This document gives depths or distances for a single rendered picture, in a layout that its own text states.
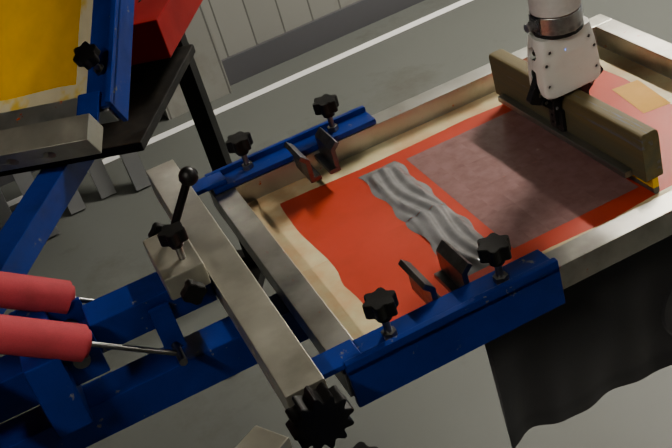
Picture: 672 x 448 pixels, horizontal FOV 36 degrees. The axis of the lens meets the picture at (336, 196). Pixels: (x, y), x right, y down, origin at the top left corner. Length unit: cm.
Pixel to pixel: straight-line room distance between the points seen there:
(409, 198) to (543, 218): 22
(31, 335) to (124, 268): 226
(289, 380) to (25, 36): 101
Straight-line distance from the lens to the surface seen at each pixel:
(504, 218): 154
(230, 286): 141
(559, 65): 157
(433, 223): 155
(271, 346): 128
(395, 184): 166
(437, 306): 132
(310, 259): 156
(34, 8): 205
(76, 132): 173
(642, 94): 179
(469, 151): 172
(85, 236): 392
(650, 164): 151
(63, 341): 139
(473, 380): 271
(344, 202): 167
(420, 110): 182
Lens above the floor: 181
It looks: 30 degrees down
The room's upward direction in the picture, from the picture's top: 17 degrees counter-clockwise
